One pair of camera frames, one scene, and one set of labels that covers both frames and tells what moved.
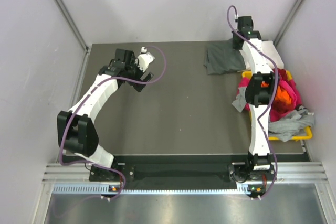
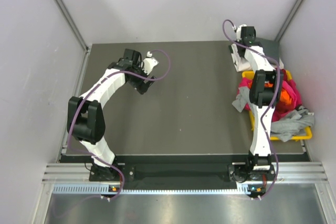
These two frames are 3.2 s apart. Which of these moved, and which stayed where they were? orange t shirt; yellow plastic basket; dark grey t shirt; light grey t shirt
Moved: dark grey t shirt
Stayed: yellow plastic basket; orange t shirt; light grey t shirt
